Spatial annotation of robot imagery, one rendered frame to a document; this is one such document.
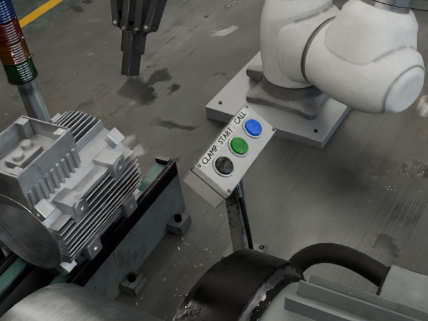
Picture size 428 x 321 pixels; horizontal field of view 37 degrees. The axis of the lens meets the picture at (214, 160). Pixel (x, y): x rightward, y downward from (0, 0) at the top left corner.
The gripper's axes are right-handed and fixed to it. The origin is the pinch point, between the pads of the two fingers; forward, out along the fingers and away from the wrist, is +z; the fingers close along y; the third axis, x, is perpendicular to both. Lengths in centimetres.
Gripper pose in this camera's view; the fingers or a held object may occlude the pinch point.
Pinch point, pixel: (132, 53)
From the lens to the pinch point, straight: 104.9
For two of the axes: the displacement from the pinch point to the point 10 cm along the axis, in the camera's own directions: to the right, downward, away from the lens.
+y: 8.6, 2.3, -4.6
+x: 5.0, -1.5, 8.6
